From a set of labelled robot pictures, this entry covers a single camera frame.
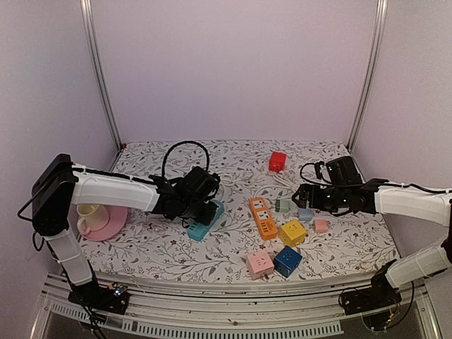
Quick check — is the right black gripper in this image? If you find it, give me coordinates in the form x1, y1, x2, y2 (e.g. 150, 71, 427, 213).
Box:
293, 184, 349, 213

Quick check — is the light blue plug adapter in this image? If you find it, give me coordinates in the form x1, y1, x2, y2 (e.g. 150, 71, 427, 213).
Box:
297, 208, 313, 222

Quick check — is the green plug adapter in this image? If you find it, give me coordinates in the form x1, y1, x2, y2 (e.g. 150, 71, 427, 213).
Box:
275, 199, 297, 213

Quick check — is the pink plug adapter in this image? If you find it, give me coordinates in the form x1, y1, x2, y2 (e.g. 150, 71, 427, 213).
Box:
314, 220, 328, 233

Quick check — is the teal USB charger socket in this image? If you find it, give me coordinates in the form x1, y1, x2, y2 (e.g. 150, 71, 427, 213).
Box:
187, 200, 224, 242

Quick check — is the yellow cube socket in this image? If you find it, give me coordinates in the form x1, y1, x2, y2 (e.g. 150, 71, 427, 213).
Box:
279, 220, 307, 248

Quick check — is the orange power strip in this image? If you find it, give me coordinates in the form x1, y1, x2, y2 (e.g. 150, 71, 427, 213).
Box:
249, 198, 278, 241

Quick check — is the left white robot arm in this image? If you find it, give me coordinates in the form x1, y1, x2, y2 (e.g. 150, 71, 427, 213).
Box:
17, 154, 220, 307

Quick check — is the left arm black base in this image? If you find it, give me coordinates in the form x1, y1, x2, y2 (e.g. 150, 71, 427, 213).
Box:
68, 279, 130, 315

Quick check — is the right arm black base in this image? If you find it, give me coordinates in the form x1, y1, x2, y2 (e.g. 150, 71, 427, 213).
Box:
338, 260, 402, 315

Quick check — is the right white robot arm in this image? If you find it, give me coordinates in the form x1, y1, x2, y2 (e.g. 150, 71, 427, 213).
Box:
292, 156, 451, 308

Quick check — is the red cube socket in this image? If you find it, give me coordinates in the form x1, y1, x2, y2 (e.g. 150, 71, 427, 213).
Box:
268, 152, 287, 173

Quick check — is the blue cube socket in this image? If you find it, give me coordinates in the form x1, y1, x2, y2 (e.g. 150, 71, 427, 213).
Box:
273, 246, 302, 278

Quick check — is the pink cube socket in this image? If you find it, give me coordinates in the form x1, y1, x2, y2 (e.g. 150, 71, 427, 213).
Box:
246, 251, 275, 280

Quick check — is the floral patterned table mat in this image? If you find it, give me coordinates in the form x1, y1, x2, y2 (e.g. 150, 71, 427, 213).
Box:
81, 141, 399, 283

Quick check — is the pink plate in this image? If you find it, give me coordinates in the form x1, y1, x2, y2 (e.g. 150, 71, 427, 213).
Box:
82, 206, 128, 242

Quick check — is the cream plastic cup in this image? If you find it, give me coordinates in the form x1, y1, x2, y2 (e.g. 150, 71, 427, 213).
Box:
76, 204, 109, 235

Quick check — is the white cable of red socket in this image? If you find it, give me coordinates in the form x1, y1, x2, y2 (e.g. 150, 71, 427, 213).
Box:
256, 171, 297, 198

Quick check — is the white coiled power cable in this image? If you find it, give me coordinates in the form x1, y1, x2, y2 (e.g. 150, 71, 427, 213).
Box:
211, 172, 255, 202

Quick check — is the front aluminium rail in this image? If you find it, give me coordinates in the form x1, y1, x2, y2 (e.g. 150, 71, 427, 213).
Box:
30, 273, 442, 339

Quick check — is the right aluminium frame post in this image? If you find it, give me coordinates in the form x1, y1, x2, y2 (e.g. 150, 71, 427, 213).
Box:
345, 0, 389, 150

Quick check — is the aluminium frame post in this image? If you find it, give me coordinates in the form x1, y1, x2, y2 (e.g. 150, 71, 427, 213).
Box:
80, 0, 123, 152
345, 0, 389, 150

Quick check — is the left aluminium frame post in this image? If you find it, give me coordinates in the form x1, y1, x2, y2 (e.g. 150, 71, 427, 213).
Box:
80, 0, 123, 152

